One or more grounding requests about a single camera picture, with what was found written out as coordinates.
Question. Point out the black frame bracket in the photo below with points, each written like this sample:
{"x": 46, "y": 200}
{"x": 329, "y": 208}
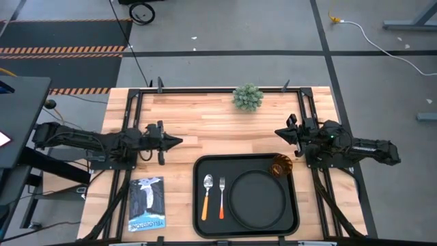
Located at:
{"x": 159, "y": 84}
{"x": 285, "y": 86}

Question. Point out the round black plate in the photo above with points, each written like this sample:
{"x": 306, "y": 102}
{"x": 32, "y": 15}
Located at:
{"x": 256, "y": 200}

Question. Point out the black floor mat striped edges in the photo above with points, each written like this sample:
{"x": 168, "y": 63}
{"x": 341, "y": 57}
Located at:
{"x": 61, "y": 68}

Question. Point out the Yellowstone picture booklet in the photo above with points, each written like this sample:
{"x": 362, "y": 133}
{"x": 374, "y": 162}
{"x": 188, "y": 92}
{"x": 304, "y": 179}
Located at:
{"x": 147, "y": 205}

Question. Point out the black aluminium table frame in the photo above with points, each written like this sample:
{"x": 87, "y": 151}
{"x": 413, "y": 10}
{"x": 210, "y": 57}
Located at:
{"x": 133, "y": 112}

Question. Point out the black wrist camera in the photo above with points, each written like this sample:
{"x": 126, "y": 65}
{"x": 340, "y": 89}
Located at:
{"x": 310, "y": 124}
{"x": 154, "y": 130}

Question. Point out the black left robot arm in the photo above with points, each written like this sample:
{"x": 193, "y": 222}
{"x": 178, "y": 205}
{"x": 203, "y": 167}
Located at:
{"x": 85, "y": 141}

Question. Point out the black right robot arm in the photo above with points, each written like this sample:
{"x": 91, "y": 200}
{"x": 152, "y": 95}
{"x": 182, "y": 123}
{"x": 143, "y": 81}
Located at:
{"x": 358, "y": 147}

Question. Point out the black rectangular serving tray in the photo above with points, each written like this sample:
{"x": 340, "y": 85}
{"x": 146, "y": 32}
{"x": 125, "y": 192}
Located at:
{"x": 211, "y": 164}

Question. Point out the grey desk foot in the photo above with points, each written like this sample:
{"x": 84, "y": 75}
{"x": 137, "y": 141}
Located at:
{"x": 426, "y": 117}

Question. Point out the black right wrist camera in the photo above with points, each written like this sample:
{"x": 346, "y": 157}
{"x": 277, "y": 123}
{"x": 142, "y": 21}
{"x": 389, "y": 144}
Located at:
{"x": 310, "y": 124}

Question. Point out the black side desk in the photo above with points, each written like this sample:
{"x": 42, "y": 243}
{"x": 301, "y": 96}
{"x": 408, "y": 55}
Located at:
{"x": 24, "y": 116}

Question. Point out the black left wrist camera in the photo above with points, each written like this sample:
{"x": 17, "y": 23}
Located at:
{"x": 154, "y": 130}

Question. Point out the grey desk leg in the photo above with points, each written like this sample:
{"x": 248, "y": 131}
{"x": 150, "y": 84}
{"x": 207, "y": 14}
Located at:
{"x": 413, "y": 20}

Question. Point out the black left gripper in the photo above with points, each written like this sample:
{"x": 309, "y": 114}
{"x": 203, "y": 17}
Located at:
{"x": 160, "y": 155}

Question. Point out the amber faceted glass cup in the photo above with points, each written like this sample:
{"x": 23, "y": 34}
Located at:
{"x": 281, "y": 165}

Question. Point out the green succulent in patterned pot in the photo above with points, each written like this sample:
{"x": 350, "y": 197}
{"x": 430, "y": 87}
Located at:
{"x": 248, "y": 97}

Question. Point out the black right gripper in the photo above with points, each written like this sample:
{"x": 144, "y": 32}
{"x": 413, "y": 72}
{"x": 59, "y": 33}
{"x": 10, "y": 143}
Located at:
{"x": 298, "y": 140}

